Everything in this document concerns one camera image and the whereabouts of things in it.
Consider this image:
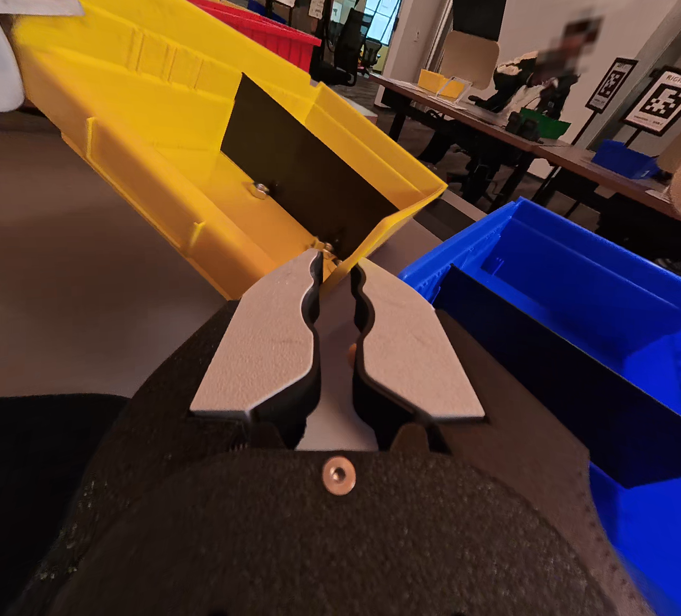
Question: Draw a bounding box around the black panel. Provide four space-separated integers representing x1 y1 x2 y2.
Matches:
452 0 511 42

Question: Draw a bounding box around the small wooden board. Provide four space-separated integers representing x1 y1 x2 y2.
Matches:
441 32 501 91

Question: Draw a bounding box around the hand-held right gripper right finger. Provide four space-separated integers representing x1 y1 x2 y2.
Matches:
349 258 486 438

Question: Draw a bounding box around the black office chair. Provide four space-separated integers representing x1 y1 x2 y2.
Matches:
319 8 368 87

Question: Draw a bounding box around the green bin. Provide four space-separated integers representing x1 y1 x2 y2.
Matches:
520 108 571 140

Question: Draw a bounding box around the small yellow bin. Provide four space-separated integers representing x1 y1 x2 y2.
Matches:
417 69 466 99

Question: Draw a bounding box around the black and white marker board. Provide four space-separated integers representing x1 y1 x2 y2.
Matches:
585 57 639 114
622 65 681 137

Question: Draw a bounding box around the brown office desk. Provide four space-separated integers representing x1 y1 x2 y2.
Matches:
370 73 538 202
532 139 681 223

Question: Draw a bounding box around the yellow plastic bin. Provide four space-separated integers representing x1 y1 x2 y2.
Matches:
12 0 448 302

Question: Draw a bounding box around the red plastic bin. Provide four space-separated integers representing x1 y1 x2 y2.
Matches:
128 0 322 74

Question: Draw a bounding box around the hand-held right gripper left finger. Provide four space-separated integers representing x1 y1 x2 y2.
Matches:
190 249 323 438

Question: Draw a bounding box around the blue plastic bin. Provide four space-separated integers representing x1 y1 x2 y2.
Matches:
592 139 660 180
398 197 681 616

